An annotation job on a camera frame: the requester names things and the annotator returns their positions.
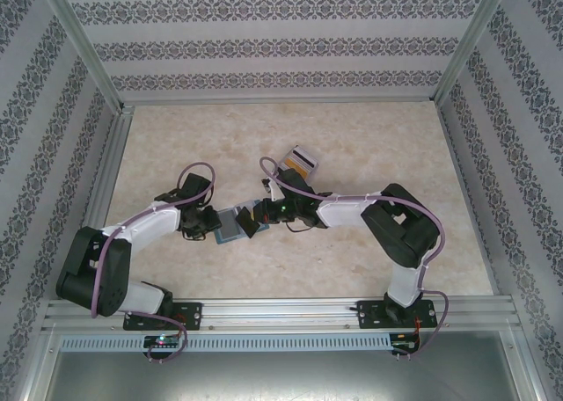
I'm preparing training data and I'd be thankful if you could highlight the slotted grey cable duct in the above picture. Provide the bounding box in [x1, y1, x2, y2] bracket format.
[59, 332, 393, 353]

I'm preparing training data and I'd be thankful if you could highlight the grey metal sheet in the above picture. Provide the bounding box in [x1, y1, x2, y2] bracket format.
[43, 350, 540, 401]

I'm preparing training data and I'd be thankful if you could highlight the aluminium frame beam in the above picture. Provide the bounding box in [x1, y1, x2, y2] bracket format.
[118, 96, 437, 108]

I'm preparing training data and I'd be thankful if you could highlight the aluminium mounting rail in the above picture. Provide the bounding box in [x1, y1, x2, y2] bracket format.
[41, 297, 516, 332]

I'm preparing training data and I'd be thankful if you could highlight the black plastic card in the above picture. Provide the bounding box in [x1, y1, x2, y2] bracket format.
[235, 205, 261, 240]

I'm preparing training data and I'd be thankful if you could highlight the clear acrylic card box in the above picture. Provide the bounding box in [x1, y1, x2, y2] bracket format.
[278, 144, 321, 186]

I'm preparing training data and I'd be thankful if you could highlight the blue box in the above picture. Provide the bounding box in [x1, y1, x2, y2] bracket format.
[214, 200, 270, 246]

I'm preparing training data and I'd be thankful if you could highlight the aluminium side rail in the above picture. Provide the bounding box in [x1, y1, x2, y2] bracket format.
[61, 106, 135, 301]

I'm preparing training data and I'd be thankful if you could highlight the aluminium frame post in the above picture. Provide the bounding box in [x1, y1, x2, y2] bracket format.
[428, 0, 515, 106]
[38, 0, 128, 114]

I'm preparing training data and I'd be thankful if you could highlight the small circuit board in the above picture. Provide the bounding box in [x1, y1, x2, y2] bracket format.
[391, 332, 422, 354]
[143, 334, 182, 350]

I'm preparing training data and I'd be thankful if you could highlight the purple cable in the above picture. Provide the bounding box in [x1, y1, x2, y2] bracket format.
[90, 161, 219, 366]
[259, 156, 450, 361]

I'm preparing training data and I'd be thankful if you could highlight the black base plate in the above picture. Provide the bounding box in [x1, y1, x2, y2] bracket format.
[121, 302, 204, 332]
[356, 299, 437, 331]

